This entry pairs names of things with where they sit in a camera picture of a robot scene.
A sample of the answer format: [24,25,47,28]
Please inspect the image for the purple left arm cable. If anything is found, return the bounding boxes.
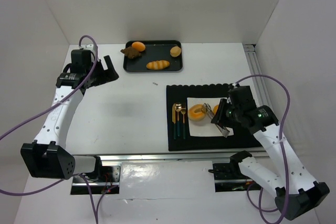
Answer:
[0,35,111,224]

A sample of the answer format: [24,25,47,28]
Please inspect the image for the aluminium table rail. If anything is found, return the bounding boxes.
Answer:
[62,153,237,162]

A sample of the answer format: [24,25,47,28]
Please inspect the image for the black placemat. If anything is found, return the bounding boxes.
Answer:
[166,83,261,151]

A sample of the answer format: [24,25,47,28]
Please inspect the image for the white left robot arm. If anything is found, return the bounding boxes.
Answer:
[20,44,119,179]

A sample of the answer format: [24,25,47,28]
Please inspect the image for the gold knife green handle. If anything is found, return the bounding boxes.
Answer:
[172,103,177,140]

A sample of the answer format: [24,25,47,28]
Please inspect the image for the gold spoon green handle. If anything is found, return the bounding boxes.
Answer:
[174,103,182,137]

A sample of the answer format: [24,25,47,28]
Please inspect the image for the brown chocolate bread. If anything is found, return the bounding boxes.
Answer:
[120,47,142,59]

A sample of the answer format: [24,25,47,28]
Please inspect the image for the white square plate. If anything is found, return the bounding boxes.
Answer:
[187,98,223,137]

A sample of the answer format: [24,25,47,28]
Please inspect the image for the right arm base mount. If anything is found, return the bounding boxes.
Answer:
[208,163,260,192]

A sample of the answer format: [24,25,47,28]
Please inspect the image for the striped oblong bread loaf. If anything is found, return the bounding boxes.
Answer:
[146,60,170,70]

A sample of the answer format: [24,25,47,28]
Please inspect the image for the metal serving tongs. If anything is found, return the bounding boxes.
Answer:
[201,103,232,138]

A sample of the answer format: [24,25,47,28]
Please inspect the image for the glazed ring donut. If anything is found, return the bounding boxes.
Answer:
[188,104,206,122]

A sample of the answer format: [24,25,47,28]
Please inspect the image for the gold fork green handle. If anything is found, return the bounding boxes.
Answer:
[181,103,186,140]

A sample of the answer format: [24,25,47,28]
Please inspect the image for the small round tan bun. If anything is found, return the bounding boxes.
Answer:
[170,46,182,58]

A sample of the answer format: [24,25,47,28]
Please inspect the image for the orange ring donut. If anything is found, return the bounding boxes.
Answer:
[213,105,219,114]

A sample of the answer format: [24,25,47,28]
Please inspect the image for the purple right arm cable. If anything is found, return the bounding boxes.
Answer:
[230,74,291,224]

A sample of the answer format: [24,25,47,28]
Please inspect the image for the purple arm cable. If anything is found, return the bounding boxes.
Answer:
[230,74,291,224]
[0,35,111,224]

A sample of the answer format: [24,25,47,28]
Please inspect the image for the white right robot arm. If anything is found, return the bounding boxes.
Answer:
[212,86,330,220]

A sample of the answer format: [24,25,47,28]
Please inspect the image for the round orange bun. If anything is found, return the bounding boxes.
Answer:
[131,41,146,52]

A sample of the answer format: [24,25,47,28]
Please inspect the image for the black bread tray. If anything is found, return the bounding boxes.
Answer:
[123,40,183,73]

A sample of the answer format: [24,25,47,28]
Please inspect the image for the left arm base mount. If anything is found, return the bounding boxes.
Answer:
[70,164,121,195]

